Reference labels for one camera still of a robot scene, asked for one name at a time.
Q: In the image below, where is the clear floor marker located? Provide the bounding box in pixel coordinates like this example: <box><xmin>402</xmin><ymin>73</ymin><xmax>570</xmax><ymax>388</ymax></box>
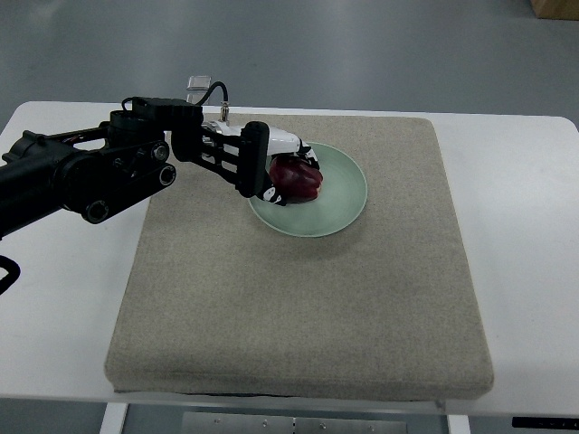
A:
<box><xmin>186</xmin><ymin>92</ymin><xmax>210</xmax><ymax>105</ymax></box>
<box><xmin>186</xmin><ymin>75</ymin><xmax>212</xmax><ymax>91</ymax></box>

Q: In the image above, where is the cardboard box corner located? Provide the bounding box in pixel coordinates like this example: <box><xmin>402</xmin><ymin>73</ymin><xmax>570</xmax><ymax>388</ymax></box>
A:
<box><xmin>530</xmin><ymin>0</ymin><xmax>579</xmax><ymax>21</ymax></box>

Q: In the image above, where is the white table leg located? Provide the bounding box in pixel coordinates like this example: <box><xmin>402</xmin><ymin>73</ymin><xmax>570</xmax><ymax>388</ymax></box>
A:
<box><xmin>99</xmin><ymin>402</ymin><xmax>128</xmax><ymax>434</ymax></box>
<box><xmin>447</xmin><ymin>415</ymin><xmax>471</xmax><ymax>434</ymax></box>

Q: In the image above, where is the clear floor marker upper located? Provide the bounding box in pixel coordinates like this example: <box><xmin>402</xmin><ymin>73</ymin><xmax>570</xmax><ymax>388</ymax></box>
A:
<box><xmin>186</xmin><ymin>75</ymin><xmax>212</xmax><ymax>91</ymax></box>

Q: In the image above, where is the metal table crossbar plate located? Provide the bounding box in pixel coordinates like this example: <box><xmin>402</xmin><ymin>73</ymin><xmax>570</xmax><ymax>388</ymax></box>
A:
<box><xmin>180</xmin><ymin>411</ymin><xmax>408</xmax><ymax>434</ymax></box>

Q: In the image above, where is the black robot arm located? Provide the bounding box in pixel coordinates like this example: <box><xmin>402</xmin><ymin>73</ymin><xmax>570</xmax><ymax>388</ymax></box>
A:
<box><xmin>1</xmin><ymin>81</ymin><xmax>255</xmax><ymax>236</ymax></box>

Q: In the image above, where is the white table leg right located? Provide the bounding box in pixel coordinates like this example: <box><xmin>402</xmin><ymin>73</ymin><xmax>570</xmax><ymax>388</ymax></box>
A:
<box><xmin>447</xmin><ymin>415</ymin><xmax>471</xmax><ymax>434</ymax></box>

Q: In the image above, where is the white table leg left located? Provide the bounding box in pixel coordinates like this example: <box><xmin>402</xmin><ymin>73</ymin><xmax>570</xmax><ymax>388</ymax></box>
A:
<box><xmin>99</xmin><ymin>402</ymin><xmax>128</xmax><ymax>434</ymax></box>

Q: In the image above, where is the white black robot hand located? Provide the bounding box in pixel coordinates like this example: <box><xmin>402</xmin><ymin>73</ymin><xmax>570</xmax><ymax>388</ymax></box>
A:
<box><xmin>235</xmin><ymin>121</ymin><xmax>320</xmax><ymax>206</ymax></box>

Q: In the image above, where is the light green plate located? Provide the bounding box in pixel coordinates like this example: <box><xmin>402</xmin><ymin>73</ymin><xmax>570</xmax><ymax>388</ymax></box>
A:
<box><xmin>249</xmin><ymin>143</ymin><xmax>367</xmax><ymax>238</ymax></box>

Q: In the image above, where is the black cable loop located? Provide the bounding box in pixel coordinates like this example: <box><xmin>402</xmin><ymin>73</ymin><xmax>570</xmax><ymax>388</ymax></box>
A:
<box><xmin>0</xmin><ymin>254</ymin><xmax>22</xmax><ymax>296</ymax></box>

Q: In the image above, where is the red apple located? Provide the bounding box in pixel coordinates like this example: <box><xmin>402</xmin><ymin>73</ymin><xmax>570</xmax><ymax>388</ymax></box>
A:
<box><xmin>269</xmin><ymin>155</ymin><xmax>323</xmax><ymax>203</ymax></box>

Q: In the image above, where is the beige fabric mat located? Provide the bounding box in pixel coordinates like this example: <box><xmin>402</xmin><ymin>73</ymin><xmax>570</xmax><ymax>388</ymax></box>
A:
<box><xmin>105</xmin><ymin>115</ymin><xmax>494</xmax><ymax>401</ymax></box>

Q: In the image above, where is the clear floor marker lower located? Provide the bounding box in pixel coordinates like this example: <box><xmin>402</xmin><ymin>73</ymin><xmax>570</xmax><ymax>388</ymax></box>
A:
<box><xmin>186</xmin><ymin>92</ymin><xmax>210</xmax><ymax>105</ymax></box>

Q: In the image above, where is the black table control panel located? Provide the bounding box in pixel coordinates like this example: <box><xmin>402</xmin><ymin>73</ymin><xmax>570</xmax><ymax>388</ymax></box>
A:
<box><xmin>511</xmin><ymin>417</ymin><xmax>579</xmax><ymax>430</ymax></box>

